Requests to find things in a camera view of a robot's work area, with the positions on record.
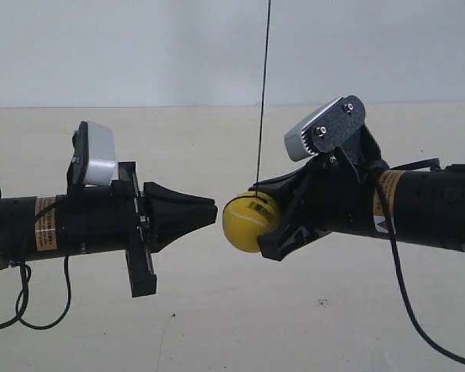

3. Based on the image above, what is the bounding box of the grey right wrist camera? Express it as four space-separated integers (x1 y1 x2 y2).
284 95 366 162

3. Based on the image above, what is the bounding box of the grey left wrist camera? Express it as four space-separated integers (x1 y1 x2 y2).
66 120 117 194

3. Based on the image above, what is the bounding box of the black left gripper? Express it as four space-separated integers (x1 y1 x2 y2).
56 161 217 298

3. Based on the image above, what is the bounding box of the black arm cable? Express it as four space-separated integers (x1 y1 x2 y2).
0 170 73 332
366 133 465 369

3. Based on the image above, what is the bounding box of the black hanging string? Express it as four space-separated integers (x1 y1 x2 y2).
253 0 273 199

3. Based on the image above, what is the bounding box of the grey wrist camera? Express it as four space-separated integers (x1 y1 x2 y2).
66 120 117 194
284 95 366 162

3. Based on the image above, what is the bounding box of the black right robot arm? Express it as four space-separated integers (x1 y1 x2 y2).
253 149 465 261

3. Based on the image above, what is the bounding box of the yellow tennis ball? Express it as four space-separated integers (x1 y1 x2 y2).
222 191 281 253

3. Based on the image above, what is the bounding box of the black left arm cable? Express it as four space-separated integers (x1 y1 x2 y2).
0 170 73 332

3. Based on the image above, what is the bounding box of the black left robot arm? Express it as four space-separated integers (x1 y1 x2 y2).
0 162 218 298

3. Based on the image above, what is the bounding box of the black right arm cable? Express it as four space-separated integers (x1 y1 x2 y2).
366 133 465 369

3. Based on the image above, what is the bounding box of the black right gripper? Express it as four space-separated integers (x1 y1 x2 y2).
247 147 379 261

